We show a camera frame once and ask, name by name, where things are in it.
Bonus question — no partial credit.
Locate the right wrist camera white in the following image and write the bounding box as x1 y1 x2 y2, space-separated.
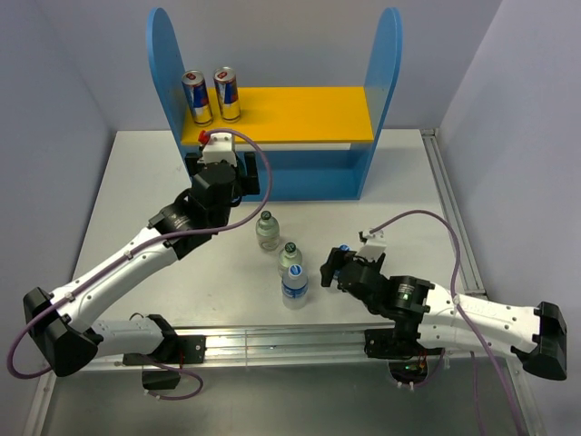
357 229 387 262

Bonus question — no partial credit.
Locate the aluminium rail frame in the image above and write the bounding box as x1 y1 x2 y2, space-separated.
23 129 527 435

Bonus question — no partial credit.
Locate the blue and yellow shelf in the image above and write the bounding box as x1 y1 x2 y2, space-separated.
146 7 403 201

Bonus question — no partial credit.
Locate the red bull can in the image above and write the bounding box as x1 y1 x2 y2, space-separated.
213 66 241 123
182 70 213 126

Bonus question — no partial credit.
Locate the plastic water bottle blue cap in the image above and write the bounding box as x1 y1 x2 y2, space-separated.
281 264 309 310

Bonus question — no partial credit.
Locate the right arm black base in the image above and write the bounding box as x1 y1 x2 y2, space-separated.
364 328 428 383

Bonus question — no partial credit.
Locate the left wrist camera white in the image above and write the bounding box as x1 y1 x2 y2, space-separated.
198 131 237 167

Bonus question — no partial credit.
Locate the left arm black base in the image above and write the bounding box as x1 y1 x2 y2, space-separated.
122 335 206 401

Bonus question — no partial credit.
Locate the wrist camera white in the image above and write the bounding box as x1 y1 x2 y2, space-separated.
198 131 237 167
357 229 387 262

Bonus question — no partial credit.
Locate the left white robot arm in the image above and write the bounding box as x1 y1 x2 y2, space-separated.
23 150 261 377

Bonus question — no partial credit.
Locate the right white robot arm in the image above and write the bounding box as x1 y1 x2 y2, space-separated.
320 248 567 381

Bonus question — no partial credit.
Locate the clear glass bottle green cap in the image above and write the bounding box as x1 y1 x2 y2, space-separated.
255 211 280 251

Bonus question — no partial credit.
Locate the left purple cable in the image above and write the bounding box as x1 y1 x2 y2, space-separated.
6 128 273 401

